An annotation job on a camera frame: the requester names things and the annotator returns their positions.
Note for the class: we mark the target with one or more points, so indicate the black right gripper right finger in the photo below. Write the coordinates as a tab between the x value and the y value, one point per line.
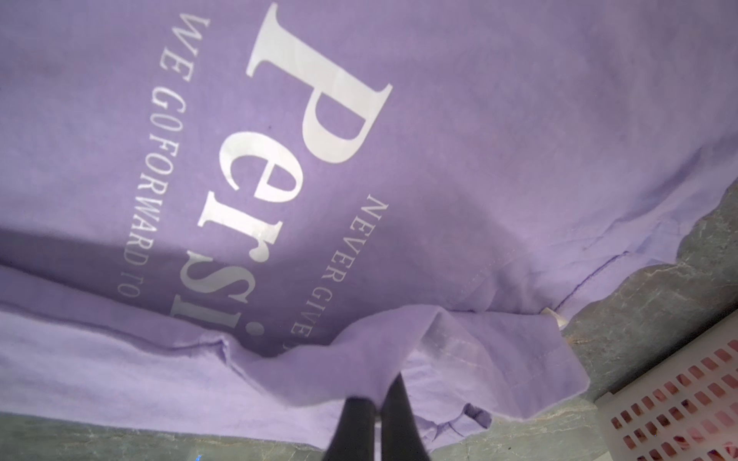
400	437

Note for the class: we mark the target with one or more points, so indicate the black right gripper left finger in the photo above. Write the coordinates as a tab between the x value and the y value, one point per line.
354	438

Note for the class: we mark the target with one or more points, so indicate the purple t-shirt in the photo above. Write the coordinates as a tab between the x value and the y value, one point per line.
227	217

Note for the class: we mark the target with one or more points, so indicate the white plastic laundry basket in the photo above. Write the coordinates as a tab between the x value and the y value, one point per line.
683	409

